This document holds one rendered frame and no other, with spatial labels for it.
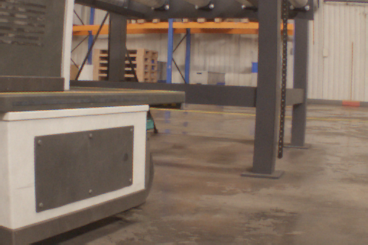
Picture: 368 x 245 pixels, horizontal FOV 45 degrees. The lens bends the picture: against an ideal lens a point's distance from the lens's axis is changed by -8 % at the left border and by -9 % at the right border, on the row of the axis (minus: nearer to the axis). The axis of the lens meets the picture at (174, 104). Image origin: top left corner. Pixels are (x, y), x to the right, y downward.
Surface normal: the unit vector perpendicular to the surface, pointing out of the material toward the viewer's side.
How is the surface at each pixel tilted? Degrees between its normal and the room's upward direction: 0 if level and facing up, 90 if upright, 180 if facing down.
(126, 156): 90
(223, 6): 90
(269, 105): 90
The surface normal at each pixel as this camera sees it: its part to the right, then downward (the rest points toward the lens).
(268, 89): -0.39, 0.03
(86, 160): 0.89, 0.05
